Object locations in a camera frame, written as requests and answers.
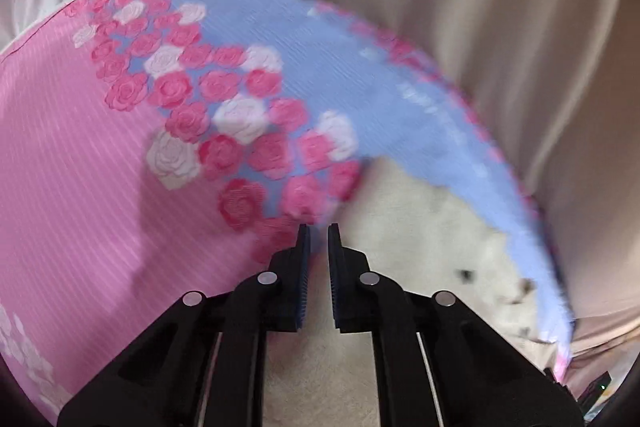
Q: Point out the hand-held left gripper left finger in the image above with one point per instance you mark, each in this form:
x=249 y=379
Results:
x=303 y=267

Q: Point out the beige draped cloth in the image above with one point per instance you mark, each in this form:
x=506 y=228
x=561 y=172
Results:
x=475 y=7

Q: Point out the white pillow insert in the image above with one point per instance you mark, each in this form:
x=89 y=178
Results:
x=440 y=227

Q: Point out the pink blue rose-print blanket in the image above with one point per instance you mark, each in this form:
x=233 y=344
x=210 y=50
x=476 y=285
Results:
x=100 y=167

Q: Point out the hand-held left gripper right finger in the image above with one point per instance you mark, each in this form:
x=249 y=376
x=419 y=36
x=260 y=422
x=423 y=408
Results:
x=335 y=267

